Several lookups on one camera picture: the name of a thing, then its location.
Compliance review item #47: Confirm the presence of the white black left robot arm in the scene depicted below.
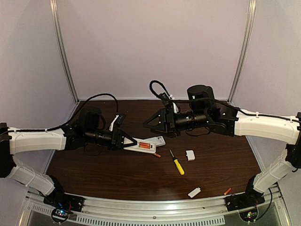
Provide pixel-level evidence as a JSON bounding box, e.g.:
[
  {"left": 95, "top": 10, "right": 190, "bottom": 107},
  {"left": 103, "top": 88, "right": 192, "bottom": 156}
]
[{"left": 0, "top": 107, "right": 137, "bottom": 196}]

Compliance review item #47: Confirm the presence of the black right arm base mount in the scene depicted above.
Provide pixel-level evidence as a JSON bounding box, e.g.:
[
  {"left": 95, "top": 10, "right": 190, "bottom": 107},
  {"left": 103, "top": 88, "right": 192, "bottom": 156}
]
[{"left": 224, "top": 189, "right": 265, "bottom": 211}]

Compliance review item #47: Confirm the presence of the yellow handled screwdriver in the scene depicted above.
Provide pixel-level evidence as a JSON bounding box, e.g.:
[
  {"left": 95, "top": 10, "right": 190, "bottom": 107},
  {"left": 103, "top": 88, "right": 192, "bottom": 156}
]
[{"left": 169, "top": 149, "right": 185, "bottom": 175}]

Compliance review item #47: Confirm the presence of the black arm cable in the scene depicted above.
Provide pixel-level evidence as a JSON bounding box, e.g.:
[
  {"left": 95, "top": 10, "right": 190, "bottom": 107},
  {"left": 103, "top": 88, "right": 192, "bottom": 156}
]
[
  {"left": 0, "top": 93, "right": 119, "bottom": 137},
  {"left": 149, "top": 80, "right": 299, "bottom": 123}
]

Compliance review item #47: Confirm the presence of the small white battery cover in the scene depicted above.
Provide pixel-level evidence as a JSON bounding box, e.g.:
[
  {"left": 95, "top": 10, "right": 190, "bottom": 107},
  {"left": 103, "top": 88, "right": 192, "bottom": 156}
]
[{"left": 188, "top": 187, "right": 201, "bottom": 198}]

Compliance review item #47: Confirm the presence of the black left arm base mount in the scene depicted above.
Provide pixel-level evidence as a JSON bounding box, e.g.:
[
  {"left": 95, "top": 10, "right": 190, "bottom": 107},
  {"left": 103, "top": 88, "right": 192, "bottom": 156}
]
[{"left": 43, "top": 190, "right": 84, "bottom": 212}]

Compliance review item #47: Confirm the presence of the aluminium corner post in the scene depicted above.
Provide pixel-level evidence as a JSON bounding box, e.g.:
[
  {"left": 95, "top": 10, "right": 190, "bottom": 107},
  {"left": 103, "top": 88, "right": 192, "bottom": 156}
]
[
  {"left": 227, "top": 0, "right": 257, "bottom": 104},
  {"left": 50, "top": 0, "right": 79, "bottom": 104}
]

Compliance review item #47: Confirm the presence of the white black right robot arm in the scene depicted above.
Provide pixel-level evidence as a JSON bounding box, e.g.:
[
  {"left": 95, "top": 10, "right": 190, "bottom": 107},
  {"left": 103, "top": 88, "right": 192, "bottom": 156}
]
[{"left": 143, "top": 85, "right": 301, "bottom": 197}]

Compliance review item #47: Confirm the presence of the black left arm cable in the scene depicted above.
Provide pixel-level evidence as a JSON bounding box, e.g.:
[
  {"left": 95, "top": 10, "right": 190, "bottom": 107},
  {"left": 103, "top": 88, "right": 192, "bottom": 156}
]
[{"left": 0, "top": 93, "right": 119, "bottom": 137}]

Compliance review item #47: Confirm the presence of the large white remote control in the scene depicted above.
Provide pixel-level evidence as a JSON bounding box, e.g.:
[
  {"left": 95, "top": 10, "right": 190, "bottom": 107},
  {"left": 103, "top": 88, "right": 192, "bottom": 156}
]
[{"left": 151, "top": 136, "right": 166, "bottom": 147}]

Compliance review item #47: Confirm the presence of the aluminium front rail frame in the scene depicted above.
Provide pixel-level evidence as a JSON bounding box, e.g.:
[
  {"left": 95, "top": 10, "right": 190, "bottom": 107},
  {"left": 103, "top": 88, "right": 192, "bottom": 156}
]
[{"left": 17, "top": 185, "right": 292, "bottom": 226}]

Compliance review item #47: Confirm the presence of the right aluminium corner post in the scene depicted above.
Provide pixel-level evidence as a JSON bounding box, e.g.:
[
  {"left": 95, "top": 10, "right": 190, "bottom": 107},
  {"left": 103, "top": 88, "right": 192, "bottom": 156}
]
[{"left": 227, "top": 0, "right": 257, "bottom": 104}]

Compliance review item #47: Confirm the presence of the left aluminium corner post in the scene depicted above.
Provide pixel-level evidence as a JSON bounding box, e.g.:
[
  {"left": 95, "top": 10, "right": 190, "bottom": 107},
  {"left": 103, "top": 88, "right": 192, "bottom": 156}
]
[{"left": 50, "top": 0, "right": 79, "bottom": 104}]

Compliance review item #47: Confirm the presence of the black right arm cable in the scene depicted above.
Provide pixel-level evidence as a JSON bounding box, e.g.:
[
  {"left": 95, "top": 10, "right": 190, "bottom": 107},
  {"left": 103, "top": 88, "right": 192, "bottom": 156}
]
[{"left": 149, "top": 80, "right": 299, "bottom": 123}]

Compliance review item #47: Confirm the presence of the small white remote control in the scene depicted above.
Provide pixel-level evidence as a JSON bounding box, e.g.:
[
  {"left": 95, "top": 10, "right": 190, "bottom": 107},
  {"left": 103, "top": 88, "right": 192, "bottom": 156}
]
[{"left": 124, "top": 141, "right": 156, "bottom": 154}]

